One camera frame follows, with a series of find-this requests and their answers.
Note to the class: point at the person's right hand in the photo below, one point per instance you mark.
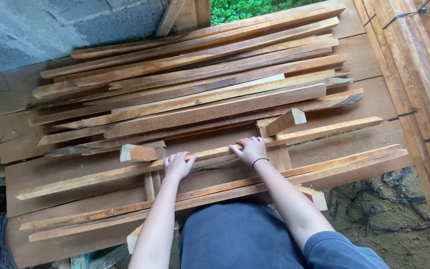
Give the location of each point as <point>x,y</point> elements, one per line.
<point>251,151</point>

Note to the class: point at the long narrow wood slat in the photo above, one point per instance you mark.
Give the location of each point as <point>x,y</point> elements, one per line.
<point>368,163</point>
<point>349,158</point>

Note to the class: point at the wooden cross rail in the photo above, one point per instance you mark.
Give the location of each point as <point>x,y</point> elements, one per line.
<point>284,158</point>
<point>149,186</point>

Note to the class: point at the short wood block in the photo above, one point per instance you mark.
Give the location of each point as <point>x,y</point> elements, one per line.
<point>286,121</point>
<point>314,196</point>
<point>138,153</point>

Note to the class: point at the green plants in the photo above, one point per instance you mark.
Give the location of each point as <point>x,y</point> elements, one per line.
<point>245,9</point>

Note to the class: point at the wide wooden base planks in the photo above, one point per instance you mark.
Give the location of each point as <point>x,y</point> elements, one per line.
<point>69,175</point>

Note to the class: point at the blue fibre bundle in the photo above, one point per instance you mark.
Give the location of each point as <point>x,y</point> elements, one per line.
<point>1,243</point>

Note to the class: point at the pile of rough wood slats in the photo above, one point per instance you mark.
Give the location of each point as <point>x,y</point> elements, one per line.
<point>200,78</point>

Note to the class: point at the black wrist band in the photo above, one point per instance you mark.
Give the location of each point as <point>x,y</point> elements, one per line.
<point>260,160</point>

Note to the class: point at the leaning wooden boards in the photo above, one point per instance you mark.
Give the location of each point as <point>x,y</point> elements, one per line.
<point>185,15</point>

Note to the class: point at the person's left hand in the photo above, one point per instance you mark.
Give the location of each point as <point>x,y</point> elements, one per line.
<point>177,167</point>

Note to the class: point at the long thin wood slat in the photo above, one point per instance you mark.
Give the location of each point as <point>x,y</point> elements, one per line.
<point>312,132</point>

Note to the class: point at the teal painted support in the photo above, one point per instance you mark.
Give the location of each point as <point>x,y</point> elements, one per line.
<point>78,261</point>

